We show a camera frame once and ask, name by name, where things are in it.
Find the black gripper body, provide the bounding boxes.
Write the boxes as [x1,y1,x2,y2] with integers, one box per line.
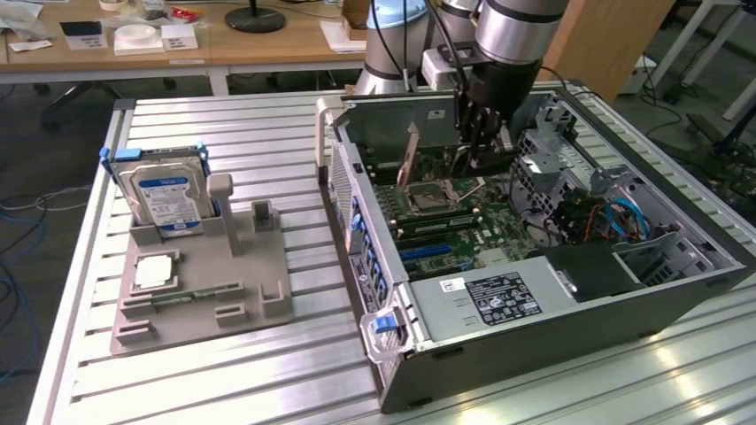
[462,57,542,121]

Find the graphics card with metal bracket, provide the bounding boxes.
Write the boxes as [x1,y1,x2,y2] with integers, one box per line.
[396,122,517,197]

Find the perforated metal disk bay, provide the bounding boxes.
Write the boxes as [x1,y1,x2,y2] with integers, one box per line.
[506,127,596,222]

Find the metal socket cover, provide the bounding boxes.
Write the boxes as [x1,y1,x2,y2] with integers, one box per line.
[440,175,484,197]

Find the CPU socket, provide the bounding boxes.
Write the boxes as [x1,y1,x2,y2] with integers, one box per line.
[402,180,457,219]

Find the wooden cabinet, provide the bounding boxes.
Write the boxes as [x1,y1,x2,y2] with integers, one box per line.
[533,0,678,101]

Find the green motherboard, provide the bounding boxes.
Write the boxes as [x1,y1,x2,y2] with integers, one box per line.
[358,148,533,280]

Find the dark RAM stick with labels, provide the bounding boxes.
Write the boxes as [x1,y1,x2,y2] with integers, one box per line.
[388,214,481,234]

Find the white paper stack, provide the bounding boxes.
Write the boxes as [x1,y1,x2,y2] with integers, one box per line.
[317,19,369,55]

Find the blue expansion slot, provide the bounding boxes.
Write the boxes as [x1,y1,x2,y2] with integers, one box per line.
[398,242,457,261]

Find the cardboard box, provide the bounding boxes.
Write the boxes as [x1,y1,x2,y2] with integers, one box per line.
[340,0,372,30]

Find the black plastic shroud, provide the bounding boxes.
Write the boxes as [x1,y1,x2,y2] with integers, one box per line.
[528,243,645,303]

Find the wooden desk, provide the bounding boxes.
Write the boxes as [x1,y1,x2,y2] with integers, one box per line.
[0,0,370,86]

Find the black round lamp base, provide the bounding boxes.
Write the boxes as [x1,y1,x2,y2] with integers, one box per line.
[222,0,288,34]

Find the grey power supply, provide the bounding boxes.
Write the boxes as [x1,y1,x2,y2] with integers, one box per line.
[406,256,578,352]

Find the open grey PC case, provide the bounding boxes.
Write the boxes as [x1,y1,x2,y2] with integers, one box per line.
[316,79,756,415]

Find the white box with label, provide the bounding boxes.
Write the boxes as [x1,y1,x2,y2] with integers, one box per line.
[160,23,200,52]

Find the red packet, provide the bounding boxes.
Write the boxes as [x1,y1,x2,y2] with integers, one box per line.
[166,4,200,24]

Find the hard disk with blue carrier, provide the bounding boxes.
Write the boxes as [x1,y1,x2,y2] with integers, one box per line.
[98,141,212,241]

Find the white box with round hole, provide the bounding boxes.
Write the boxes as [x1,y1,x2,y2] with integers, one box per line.
[112,23,166,57]

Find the grey printed parts rack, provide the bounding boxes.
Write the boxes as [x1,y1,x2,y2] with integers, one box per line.
[109,172,296,355]

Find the silver CPU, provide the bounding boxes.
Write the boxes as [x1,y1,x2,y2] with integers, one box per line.
[133,258,177,290]

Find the green RAM stick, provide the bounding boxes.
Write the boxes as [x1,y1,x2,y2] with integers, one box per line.
[132,286,244,307]

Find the black office chair base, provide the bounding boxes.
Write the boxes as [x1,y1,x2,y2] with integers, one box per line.
[32,79,122,132]

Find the black and white box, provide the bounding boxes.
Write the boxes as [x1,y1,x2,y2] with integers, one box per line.
[57,20,110,51]

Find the small paper card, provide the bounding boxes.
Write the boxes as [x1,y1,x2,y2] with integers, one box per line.
[6,39,56,53]

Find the clear plastic bag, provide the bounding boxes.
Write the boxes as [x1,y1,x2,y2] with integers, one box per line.
[0,7,49,42]

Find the black power cable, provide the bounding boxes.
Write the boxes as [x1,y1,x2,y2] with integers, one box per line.
[537,66,596,92]

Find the white camera box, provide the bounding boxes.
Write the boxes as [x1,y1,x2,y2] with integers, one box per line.
[420,48,470,90]

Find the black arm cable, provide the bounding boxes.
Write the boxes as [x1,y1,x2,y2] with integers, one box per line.
[402,0,469,92]

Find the black wire bundle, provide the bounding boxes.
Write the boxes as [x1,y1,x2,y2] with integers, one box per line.
[522,194,592,250]

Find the red wire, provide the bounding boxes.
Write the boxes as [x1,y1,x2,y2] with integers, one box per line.
[585,198,610,243]

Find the blue wire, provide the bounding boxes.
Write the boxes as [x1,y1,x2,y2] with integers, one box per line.
[609,197,653,243]

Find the white desk frame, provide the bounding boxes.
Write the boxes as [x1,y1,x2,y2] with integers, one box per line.
[646,0,756,121]

